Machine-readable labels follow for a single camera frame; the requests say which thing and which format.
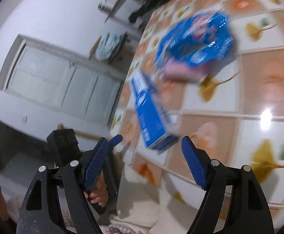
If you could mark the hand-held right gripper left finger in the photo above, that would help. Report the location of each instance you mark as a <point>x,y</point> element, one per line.
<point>95,165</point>

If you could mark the white panel door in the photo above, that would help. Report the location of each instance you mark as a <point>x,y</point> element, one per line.
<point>59,82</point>

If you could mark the person's legs in cream trousers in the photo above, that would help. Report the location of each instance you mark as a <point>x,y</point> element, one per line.
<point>144,204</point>

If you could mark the pink packet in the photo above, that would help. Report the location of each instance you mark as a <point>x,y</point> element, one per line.
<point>183,73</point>

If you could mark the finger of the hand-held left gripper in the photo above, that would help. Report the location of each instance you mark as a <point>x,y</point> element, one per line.
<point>115,140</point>

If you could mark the grey metal desk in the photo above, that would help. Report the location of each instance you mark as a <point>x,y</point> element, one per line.
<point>122,3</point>

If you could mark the wooden chair with cushion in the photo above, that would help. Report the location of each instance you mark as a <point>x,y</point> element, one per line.
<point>125,43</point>

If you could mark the blue patterned cushion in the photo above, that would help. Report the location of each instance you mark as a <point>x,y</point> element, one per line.
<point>107,46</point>

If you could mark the black clothing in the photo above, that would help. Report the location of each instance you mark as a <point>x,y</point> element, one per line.
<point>149,7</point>

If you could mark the person's left hand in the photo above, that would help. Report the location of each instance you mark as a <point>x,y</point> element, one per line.
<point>98,195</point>

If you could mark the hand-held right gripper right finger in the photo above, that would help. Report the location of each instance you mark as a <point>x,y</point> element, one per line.
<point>195,163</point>

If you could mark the blue snack packet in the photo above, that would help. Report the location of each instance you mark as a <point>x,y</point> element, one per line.
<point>193,41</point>

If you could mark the blue white carton box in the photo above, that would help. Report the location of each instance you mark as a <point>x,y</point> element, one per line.
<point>151,117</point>

